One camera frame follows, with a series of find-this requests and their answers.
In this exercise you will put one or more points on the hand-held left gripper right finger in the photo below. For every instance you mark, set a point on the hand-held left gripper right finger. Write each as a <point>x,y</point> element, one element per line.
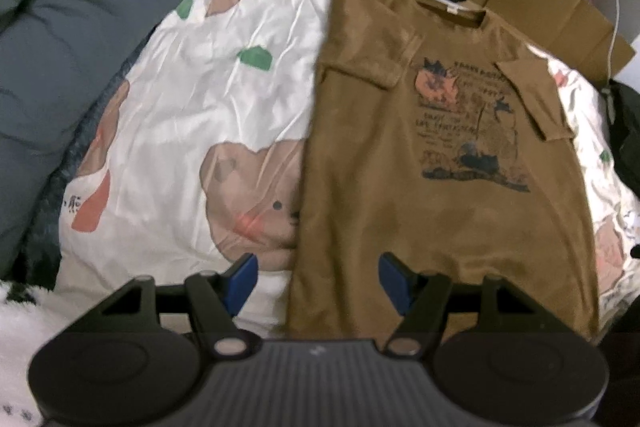
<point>395,279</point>

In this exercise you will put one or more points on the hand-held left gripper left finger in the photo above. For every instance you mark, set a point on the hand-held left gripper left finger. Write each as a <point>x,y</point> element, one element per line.
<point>242,279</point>

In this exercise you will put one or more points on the brown printed t-shirt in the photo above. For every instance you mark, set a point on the brown printed t-shirt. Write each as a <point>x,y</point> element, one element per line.
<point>375,187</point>

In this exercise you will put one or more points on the white bear-print blanket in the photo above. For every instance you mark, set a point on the white bear-print blanket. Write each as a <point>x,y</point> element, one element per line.
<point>175,107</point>

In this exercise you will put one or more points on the white fluffy blanket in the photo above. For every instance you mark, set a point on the white fluffy blanket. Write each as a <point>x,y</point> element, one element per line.
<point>25,332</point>

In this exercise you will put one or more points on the black bag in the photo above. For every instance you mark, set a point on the black bag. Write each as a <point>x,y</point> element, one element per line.
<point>627,132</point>

